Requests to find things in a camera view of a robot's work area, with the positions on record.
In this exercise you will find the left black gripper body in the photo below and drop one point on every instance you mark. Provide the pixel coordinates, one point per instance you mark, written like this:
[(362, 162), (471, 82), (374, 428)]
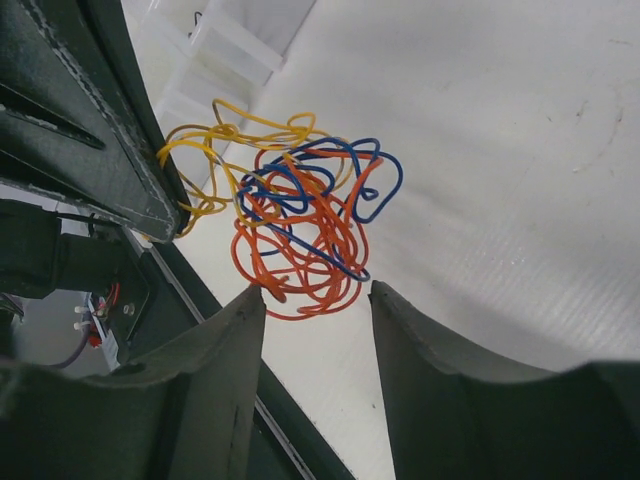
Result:
[(44, 249)]

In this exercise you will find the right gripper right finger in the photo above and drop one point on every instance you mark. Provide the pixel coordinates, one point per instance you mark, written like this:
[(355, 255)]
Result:
[(456, 410)]

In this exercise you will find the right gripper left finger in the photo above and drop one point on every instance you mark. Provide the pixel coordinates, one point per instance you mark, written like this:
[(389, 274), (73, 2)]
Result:
[(57, 427)]

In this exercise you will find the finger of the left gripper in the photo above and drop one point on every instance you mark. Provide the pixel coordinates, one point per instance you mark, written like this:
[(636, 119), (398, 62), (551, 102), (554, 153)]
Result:
[(67, 132), (106, 20)]

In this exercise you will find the white compartment tray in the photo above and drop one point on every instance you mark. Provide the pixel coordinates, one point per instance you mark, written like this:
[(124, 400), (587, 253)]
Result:
[(192, 52)]

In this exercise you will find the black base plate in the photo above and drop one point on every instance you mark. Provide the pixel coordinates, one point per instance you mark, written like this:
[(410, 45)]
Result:
[(224, 413)]

